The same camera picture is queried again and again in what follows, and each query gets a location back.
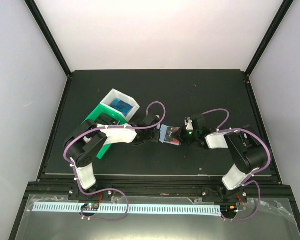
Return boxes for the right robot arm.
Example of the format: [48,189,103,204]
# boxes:
[171,114,272,202]

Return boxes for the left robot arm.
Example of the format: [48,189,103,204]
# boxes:
[63,114,161,200]

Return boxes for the red credit card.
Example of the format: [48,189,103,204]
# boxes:
[170,139,181,146]

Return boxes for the left black frame post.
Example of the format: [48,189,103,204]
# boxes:
[24,0,72,77]

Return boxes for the left small circuit board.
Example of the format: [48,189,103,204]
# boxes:
[80,203,99,212]

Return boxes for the green plastic bin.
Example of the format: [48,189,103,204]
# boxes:
[81,119,113,160]
[85,103,127,124]

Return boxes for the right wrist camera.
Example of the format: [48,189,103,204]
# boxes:
[184,117,194,132]

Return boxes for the clear white plastic bin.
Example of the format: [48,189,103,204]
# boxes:
[100,88,140,121]

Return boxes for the black frame post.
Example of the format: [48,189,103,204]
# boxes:
[245,0,294,77]
[24,0,72,77]

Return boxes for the small circuit board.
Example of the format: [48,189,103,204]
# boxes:
[80,203,99,212]
[220,205,241,214]

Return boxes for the white slotted cable duct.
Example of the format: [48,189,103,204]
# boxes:
[32,202,222,217]

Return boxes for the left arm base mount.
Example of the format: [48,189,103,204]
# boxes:
[68,183,115,202]

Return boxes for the right black frame post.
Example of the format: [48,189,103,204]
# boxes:
[245,0,294,77]

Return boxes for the black aluminium front rail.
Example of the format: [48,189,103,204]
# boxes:
[25,176,293,199]

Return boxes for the right small circuit board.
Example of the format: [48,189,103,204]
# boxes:
[220,205,241,214]

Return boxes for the black VIP card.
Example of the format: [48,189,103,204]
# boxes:
[164,127,180,144]

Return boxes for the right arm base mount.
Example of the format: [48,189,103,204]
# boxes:
[201,184,248,204]

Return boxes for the black cards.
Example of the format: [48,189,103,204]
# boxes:
[97,113,120,125]

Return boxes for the blue cards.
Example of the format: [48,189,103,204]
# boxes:
[110,98,133,116]

